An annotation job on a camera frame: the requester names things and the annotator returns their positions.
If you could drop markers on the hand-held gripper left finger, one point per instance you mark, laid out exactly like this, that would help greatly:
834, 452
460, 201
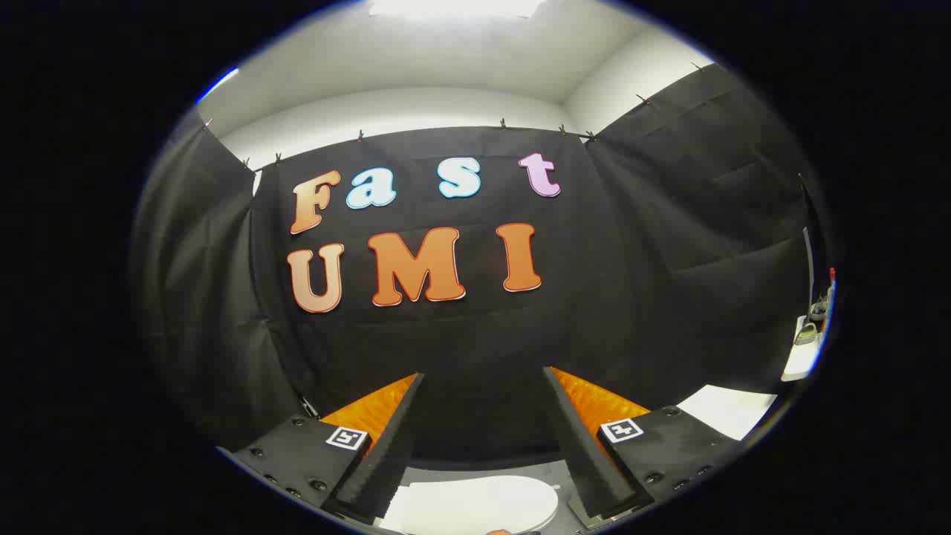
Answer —
394, 446

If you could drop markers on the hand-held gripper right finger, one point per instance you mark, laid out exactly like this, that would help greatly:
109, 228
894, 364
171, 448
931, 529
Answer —
583, 446

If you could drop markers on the white toilet lid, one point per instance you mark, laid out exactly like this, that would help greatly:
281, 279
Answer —
483, 504

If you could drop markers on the black backdrop cloth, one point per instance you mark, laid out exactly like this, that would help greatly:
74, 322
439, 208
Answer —
475, 342

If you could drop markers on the grey shoe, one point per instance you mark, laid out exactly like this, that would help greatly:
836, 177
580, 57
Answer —
806, 333

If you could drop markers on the ceiling light panel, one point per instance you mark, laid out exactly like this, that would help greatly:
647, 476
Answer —
453, 6

